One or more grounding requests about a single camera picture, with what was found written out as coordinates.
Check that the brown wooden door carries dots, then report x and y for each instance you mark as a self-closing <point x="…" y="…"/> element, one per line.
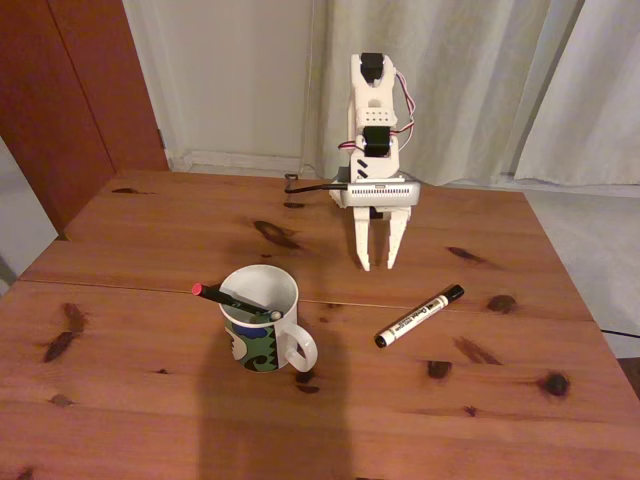
<point x="60" y="100"/>

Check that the black pen red caps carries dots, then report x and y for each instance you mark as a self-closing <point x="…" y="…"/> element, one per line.
<point x="220" y="297"/>

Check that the white whiteboard marker black cap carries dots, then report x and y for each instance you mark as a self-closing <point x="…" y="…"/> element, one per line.
<point x="415" y="317"/>

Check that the green pen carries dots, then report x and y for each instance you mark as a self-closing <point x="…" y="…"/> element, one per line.
<point x="270" y="316"/>

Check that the narrow white curtain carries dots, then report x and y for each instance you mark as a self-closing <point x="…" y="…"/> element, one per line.
<point x="600" y="100"/>

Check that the wide white curtain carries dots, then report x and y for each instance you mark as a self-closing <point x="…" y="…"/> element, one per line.
<point x="475" y="75"/>

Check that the silver camera box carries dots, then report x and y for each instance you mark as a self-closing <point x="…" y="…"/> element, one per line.
<point x="382" y="195"/>

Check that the white mug green blue pattern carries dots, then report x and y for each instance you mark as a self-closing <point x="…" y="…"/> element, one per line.
<point x="250" y="350"/>

